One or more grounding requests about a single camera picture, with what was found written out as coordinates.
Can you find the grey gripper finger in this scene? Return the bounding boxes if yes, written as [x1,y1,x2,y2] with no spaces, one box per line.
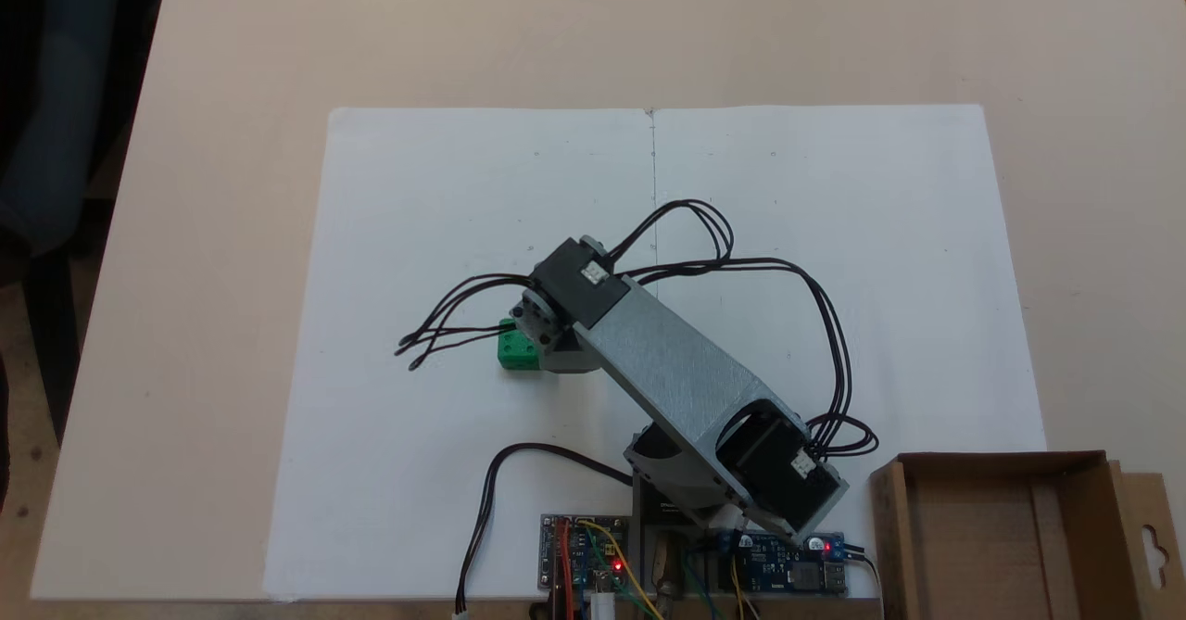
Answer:
[544,335,604,376]

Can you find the green dice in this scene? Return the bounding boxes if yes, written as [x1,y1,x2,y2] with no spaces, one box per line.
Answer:
[498,319,542,373]

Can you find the white paper sheet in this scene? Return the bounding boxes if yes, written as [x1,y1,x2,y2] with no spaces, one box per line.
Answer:
[649,103,1049,599]
[263,106,655,602]

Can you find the green circuit board, red LED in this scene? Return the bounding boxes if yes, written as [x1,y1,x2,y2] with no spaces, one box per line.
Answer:
[539,513,632,595]

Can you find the blue circuit board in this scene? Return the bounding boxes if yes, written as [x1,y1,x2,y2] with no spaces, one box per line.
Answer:
[712,531,847,596]

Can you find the open brown cardboard box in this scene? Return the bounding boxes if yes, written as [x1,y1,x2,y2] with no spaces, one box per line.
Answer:
[869,450,1186,620]

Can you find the short black wire bundle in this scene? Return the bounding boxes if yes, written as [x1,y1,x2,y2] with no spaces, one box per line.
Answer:
[394,272,540,372]

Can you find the black cable with white plug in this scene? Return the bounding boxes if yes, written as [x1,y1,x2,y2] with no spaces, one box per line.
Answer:
[453,443,637,619]

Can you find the coloured jumper wires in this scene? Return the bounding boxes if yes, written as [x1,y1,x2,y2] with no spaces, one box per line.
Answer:
[550,518,763,620]

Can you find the long black wire bundle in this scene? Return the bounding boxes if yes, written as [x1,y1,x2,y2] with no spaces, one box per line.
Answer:
[602,197,880,460]

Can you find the thin grey board cable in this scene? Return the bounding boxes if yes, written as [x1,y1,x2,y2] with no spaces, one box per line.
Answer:
[843,546,886,602]

